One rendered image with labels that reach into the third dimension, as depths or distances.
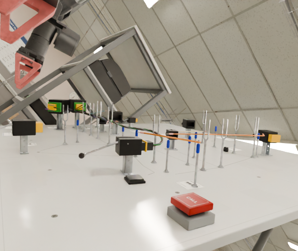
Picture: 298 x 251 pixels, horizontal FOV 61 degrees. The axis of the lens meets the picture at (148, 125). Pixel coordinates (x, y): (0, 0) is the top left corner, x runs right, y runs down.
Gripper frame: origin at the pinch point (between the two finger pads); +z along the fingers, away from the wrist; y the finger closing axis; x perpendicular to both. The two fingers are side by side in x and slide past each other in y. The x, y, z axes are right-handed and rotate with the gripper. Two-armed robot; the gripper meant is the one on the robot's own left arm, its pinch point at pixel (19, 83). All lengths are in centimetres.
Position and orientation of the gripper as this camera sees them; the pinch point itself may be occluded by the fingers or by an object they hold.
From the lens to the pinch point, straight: 82.5
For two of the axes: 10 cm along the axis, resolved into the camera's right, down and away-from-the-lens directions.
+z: -3.6, 9.2, -1.6
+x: -8.3, -3.9, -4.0
